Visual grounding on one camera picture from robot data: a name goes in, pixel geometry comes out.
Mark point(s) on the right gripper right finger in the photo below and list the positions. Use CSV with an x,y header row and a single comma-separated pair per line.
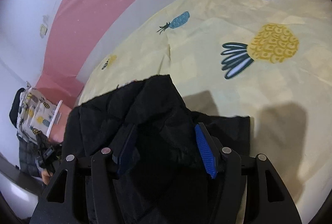
x,y
223,164

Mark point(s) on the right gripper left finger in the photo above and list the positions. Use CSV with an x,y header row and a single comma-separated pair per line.
x,y
108,165

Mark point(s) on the black large garment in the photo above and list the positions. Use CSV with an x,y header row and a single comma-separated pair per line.
x,y
167,181

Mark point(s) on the person's left hand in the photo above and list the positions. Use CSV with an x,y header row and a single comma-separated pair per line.
x,y
46,176

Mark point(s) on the pineapple print storage bag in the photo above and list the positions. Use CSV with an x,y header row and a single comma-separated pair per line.
x,y
36,115

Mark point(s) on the yellow pineapple print bedsheet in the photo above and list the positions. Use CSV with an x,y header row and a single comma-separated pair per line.
x,y
266,59

